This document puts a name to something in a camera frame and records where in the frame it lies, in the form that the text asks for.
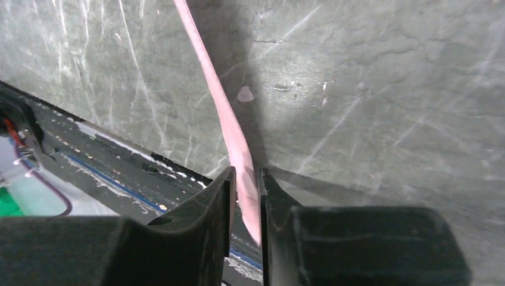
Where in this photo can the pink and black folding umbrella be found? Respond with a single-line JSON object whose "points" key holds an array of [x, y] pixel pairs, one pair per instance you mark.
{"points": [[239, 153]]}

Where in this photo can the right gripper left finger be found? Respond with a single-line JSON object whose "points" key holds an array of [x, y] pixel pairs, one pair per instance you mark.
{"points": [[186, 246]]}

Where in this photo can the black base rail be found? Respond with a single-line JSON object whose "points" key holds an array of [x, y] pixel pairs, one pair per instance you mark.
{"points": [[91, 173]]}

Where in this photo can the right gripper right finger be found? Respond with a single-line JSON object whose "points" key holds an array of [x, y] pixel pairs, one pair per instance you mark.
{"points": [[369, 245]]}

